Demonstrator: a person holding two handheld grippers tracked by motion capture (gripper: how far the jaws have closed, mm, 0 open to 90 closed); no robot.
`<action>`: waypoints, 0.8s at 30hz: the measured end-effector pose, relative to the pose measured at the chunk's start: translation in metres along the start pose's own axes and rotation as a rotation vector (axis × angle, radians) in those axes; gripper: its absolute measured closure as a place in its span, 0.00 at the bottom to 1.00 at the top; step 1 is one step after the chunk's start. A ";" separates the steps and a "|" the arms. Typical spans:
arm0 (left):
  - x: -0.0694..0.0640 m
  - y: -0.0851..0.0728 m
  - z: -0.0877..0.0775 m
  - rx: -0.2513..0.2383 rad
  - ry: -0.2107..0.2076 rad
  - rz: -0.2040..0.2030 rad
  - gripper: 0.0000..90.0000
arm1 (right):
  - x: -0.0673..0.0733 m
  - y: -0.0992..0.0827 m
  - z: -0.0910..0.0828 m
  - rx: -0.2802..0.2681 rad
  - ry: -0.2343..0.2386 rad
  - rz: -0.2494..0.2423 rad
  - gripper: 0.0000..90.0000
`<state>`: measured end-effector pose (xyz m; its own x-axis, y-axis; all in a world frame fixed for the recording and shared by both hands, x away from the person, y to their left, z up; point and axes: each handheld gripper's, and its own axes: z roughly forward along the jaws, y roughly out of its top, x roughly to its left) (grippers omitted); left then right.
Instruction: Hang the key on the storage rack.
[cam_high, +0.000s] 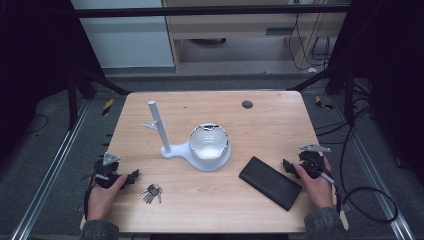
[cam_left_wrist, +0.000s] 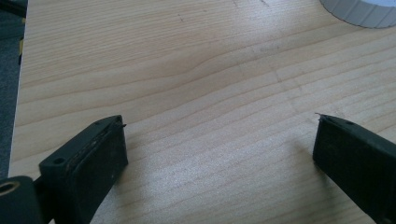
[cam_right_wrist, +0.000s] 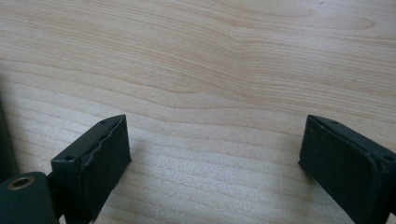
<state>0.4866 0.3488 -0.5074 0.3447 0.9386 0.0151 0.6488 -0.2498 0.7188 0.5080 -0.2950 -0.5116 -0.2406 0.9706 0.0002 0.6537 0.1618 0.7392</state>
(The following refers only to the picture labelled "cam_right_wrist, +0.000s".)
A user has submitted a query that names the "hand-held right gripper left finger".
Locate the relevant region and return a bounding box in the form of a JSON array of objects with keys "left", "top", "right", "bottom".
[{"left": 50, "top": 114, "right": 133, "bottom": 224}]

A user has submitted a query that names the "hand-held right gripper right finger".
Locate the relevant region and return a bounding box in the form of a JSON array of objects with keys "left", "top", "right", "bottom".
[{"left": 298, "top": 114, "right": 396, "bottom": 224}]

